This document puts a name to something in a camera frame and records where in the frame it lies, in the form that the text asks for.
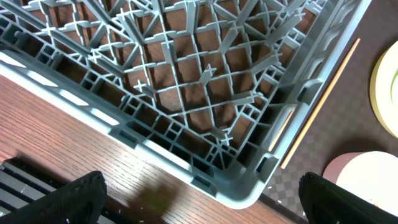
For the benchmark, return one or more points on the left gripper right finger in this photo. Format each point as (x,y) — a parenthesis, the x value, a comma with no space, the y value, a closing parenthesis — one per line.
(324,202)

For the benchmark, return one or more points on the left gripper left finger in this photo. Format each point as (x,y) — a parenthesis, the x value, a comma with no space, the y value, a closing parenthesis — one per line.
(80,201)

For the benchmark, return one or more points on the white bowl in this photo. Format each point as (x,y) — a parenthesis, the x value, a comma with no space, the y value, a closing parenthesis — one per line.
(372,176)

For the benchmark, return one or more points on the dark brown serving tray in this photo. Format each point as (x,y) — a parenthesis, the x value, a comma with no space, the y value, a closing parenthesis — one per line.
(346,122)

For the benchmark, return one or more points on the grey dish rack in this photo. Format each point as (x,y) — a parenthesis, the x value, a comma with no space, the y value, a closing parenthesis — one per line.
(199,87)

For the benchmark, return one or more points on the yellow-green plate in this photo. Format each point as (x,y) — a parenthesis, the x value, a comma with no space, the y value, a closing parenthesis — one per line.
(383,90)

